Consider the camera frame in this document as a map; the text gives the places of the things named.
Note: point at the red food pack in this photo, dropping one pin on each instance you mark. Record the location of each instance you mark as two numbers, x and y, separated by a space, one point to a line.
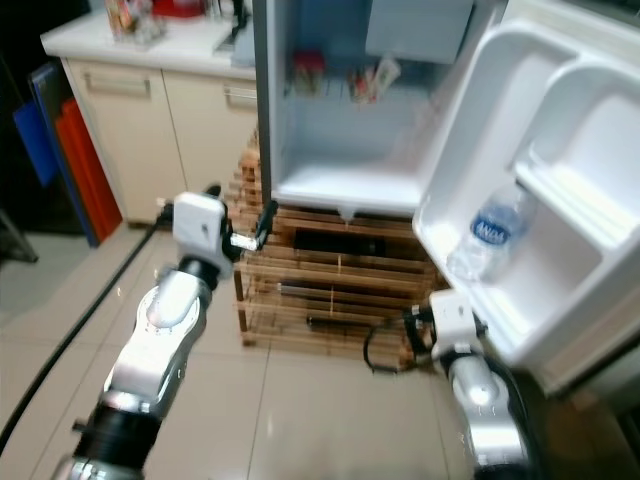
310 73

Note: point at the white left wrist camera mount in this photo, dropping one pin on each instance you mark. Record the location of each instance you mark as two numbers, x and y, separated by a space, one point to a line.
200 225

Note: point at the clear jar with utensils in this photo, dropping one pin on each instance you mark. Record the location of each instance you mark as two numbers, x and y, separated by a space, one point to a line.
132 22

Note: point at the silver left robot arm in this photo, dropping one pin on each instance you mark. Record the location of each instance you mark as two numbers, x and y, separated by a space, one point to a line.
160 340

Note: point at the grey freezer compartment flap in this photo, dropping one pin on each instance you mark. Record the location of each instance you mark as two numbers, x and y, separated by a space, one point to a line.
415 30

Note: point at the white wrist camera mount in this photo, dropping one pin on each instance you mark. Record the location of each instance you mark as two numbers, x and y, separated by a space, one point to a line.
455 318
200 225

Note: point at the wooden wine rack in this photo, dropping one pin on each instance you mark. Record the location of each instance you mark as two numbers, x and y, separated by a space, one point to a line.
320 275

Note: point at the beige kitchen cabinet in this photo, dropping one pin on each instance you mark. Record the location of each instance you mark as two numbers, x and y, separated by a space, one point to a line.
150 150

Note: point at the orange board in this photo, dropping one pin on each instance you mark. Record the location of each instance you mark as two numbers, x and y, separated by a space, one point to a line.
90 170

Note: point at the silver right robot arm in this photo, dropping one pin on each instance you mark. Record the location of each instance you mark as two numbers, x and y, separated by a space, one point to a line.
485 410

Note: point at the blue board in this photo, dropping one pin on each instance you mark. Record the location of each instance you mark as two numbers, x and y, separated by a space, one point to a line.
35 140

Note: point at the red container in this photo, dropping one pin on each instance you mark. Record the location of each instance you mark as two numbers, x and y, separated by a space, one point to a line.
178 7

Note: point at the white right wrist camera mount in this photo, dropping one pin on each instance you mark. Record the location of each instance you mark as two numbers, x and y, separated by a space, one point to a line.
455 318

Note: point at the clear water bottle blue label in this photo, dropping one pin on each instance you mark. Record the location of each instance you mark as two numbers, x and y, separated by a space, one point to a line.
495 230

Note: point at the grey mini fridge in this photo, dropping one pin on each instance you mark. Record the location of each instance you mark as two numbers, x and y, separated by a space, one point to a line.
345 180

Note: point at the white sachet packets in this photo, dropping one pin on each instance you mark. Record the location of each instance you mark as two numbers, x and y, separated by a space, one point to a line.
372 80

